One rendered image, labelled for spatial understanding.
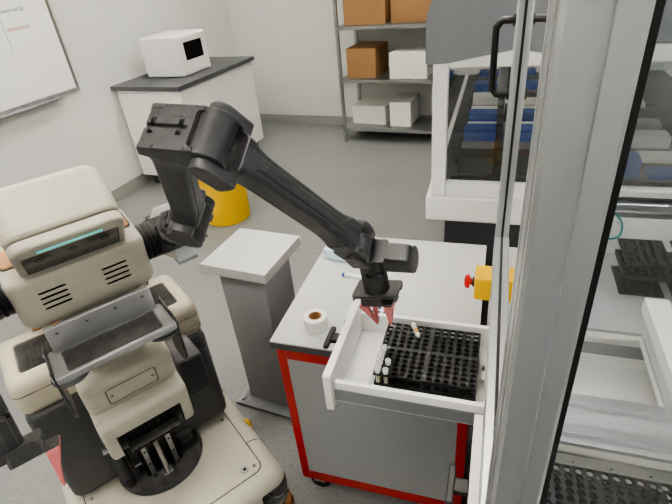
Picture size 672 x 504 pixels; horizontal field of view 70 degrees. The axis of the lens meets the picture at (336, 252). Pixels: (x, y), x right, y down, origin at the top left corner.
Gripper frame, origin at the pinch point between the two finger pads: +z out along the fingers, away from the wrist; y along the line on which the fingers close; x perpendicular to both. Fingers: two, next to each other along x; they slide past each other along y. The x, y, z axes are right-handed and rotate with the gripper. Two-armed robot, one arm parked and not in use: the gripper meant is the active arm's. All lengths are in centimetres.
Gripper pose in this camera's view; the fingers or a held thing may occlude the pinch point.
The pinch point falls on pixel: (383, 320)
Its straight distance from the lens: 112.9
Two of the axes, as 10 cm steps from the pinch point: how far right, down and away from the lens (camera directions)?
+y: 9.2, -0.1, -3.9
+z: 2.1, 8.5, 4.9
